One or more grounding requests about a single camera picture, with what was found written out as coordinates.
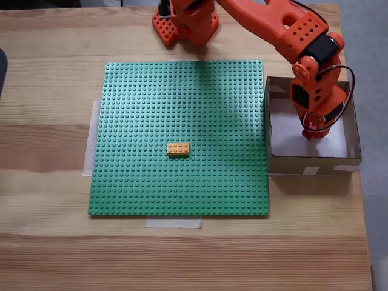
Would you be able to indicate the green lego baseplate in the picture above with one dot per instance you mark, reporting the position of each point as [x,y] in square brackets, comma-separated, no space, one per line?
[182,182]

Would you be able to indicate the cardboard box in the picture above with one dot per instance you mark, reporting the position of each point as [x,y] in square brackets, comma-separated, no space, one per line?
[288,142]

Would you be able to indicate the translucent masking tape strip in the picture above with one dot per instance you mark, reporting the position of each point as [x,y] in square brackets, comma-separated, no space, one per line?
[174,222]
[91,136]

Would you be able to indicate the yellow lego block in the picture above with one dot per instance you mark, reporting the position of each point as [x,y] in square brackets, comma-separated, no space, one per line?
[178,149]

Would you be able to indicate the black rounded object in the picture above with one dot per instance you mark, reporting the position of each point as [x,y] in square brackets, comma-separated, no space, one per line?
[2,72]

